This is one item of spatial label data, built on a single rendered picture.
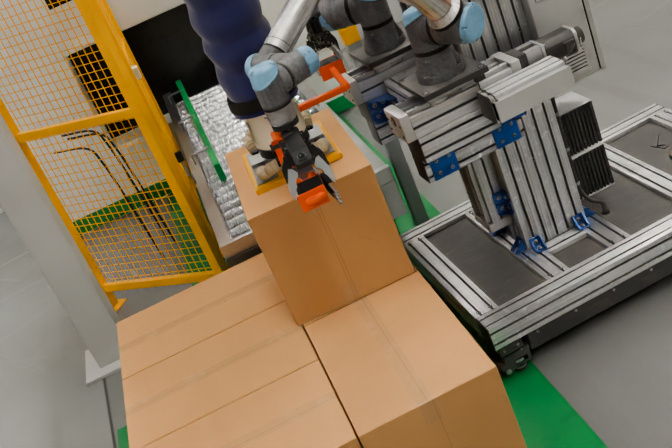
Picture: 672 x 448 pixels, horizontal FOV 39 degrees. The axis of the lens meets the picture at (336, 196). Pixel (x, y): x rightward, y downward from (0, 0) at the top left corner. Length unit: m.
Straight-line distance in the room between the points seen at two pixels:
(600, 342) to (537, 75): 0.96
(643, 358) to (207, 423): 1.41
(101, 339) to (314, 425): 1.99
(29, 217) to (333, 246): 1.67
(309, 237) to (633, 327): 1.19
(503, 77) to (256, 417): 1.27
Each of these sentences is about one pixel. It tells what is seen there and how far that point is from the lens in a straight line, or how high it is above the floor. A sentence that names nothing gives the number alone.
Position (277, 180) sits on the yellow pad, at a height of 0.96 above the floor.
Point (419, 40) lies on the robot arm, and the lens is 2.87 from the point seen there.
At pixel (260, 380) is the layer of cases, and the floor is 0.54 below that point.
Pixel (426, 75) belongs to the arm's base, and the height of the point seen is 1.07.
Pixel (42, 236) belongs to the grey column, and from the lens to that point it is 4.16.
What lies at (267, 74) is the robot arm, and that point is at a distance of 2.30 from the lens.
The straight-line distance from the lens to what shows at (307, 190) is 2.40.
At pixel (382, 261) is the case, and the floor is 0.63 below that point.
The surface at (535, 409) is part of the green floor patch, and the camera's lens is 3.16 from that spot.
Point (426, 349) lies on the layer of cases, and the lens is 2.62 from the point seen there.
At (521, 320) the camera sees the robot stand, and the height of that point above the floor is 0.20.
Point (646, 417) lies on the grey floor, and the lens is 3.04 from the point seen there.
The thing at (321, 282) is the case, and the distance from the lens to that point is 2.89.
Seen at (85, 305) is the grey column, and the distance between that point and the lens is 4.30.
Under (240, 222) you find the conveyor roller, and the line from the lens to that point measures 3.80.
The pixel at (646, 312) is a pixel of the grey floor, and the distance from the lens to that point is 3.42.
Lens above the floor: 2.06
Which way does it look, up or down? 25 degrees down
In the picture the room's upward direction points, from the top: 23 degrees counter-clockwise
